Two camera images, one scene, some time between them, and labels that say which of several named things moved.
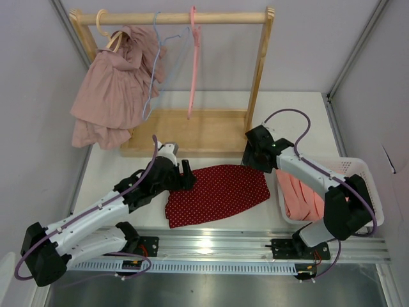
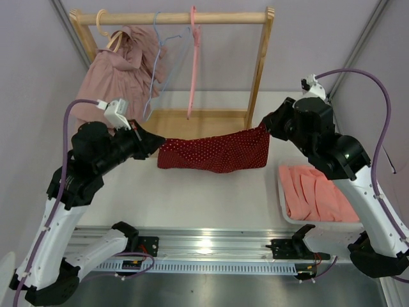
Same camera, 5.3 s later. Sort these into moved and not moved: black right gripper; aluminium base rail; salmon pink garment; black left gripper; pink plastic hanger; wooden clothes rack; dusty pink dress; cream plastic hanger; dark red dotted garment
Moved: black left gripper; black right gripper; dark red dotted garment
Not moved: aluminium base rail; cream plastic hanger; wooden clothes rack; salmon pink garment; dusty pink dress; pink plastic hanger
